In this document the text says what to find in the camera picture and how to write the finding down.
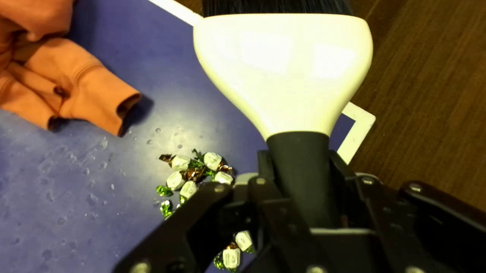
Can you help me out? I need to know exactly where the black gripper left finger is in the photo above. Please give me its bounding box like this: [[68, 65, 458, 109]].
[[112, 172, 256, 273]]

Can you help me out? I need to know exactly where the white and black brush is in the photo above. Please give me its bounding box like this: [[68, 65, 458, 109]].
[[192, 0, 373, 227]]

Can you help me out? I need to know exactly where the pile of candies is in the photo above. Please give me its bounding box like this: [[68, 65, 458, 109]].
[[154, 148, 255, 273]]

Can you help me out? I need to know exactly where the orange cloth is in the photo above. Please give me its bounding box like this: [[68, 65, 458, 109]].
[[0, 0, 141, 136]]

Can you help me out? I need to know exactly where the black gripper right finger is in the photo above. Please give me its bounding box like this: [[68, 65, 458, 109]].
[[356, 172, 486, 273]]

